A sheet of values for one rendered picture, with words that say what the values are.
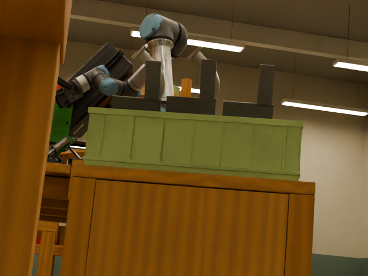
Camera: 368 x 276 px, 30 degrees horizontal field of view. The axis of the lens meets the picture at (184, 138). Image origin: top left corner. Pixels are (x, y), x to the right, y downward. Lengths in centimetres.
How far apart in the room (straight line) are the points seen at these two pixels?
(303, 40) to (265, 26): 65
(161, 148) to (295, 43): 933
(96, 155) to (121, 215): 19
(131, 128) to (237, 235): 43
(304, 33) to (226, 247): 954
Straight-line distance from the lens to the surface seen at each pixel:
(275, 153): 193
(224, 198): 190
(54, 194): 265
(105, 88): 307
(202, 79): 207
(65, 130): 325
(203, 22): 1089
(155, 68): 206
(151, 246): 191
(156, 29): 284
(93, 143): 198
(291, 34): 1123
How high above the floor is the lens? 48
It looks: 12 degrees up
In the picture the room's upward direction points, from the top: 5 degrees clockwise
